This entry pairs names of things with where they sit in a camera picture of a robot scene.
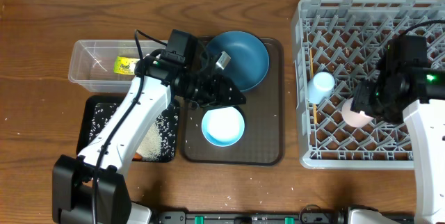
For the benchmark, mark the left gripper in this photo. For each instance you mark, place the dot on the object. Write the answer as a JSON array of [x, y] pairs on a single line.
[[217, 82]]

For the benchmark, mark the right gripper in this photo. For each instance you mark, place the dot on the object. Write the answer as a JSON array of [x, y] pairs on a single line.
[[361, 102]]

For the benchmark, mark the pink cup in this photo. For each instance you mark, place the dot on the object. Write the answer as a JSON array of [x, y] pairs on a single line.
[[353, 119]]

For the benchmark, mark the dark blue plate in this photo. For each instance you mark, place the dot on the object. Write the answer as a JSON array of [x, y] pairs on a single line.
[[249, 61]]

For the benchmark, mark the light blue bowl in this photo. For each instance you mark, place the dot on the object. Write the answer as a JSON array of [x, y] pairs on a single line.
[[223, 127]]

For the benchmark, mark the light blue cup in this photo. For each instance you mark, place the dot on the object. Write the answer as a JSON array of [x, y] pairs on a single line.
[[320, 87]]

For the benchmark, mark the wooden chopstick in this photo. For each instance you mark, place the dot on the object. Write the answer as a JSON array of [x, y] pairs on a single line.
[[313, 62]]

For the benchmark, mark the white rice pile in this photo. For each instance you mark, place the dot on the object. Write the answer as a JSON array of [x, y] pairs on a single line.
[[159, 143]]

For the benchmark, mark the foil snack wrapper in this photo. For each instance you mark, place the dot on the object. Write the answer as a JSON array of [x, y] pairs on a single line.
[[125, 65]]

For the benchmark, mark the orange carrot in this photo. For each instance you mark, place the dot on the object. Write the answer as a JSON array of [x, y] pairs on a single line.
[[137, 157]]

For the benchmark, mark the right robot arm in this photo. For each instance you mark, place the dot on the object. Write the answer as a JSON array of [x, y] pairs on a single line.
[[413, 95]]

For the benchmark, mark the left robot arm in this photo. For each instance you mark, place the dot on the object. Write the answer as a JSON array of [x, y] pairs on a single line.
[[91, 188]]

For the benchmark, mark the grey dishwasher rack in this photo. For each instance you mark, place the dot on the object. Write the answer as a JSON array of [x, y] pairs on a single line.
[[348, 38]]

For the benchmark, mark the brown serving tray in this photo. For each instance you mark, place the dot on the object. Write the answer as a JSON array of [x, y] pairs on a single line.
[[262, 143]]

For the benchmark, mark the clear plastic bin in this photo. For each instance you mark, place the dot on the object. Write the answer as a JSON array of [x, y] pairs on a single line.
[[92, 62]]

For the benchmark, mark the black tray bin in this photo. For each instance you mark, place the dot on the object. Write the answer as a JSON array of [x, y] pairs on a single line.
[[90, 103]]

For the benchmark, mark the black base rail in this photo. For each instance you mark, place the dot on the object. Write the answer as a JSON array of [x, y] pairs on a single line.
[[308, 214]]

